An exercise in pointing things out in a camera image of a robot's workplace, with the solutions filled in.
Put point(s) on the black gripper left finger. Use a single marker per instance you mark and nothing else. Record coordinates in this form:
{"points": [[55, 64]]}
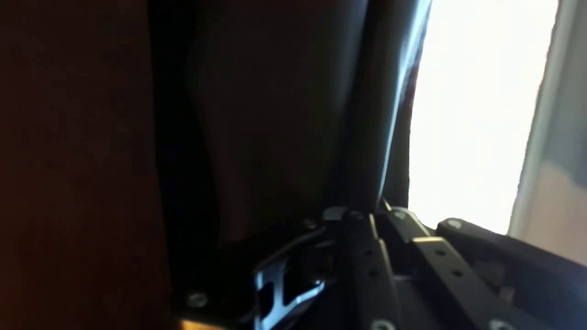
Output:
{"points": [[367, 268]]}

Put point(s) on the black curtain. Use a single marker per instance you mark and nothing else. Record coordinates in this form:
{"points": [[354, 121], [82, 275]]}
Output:
{"points": [[275, 121]]}

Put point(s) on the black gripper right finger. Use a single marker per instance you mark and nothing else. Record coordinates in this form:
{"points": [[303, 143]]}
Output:
{"points": [[446, 268]]}

